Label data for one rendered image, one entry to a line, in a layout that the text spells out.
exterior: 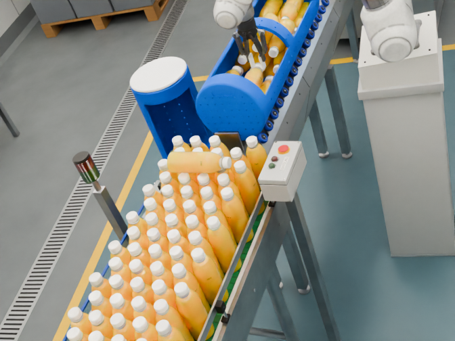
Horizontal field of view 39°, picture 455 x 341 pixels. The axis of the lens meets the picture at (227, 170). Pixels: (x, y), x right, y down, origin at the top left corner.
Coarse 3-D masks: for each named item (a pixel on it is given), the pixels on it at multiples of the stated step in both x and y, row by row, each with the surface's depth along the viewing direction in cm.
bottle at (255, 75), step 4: (252, 68) 257; (256, 68) 257; (260, 68) 259; (248, 72) 255; (252, 72) 254; (256, 72) 254; (260, 72) 255; (244, 76) 255; (248, 76) 253; (252, 76) 252; (256, 76) 253; (260, 76) 254; (252, 80) 251; (256, 80) 252; (260, 80) 254; (256, 84) 251; (260, 84) 254
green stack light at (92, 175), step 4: (92, 168) 227; (96, 168) 229; (88, 172) 226; (92, 172) 227; (96, 172) 229; (84, 176) 227; (88, 176) 227; (92, 176) 228; (96, 176) 229; (84, 180) 229; (88, 180) 228; (92, 180) 229
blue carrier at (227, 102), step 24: (264, 0) 310; (312, 0) 293; (264, 24) 266; (288, 48) 267; (216, 72) 267; (288, 72) 270; (216, 96) 245; (240, 96) 241; (264, 96) 245; (216, 120) 254; (240, 120) 250; (264, 120) 246
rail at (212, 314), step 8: (256, 208) 223; (256, 216) 223; (248, 224) 217; (248, 232) 217; (240, 240) 213; (240, 248) 212; (232, 264) 206; (232, 272) 206; (224, 280) 202; (224, 288) 201; (216, 296) 198; (216, 312) 197; (208, 320) 192; (208, 328) 192; (200, 336) 188
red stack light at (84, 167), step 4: (88, 160) 224; (92, 160) 227; (76, 164) 224; (80, 164) 224; (84, 164) 224; (88, 164) 225; (92, 164) 227; (80, 168) 225; (84, 168) 225; (88, 168) 226; (80, 172) 226; (84, 172) 226
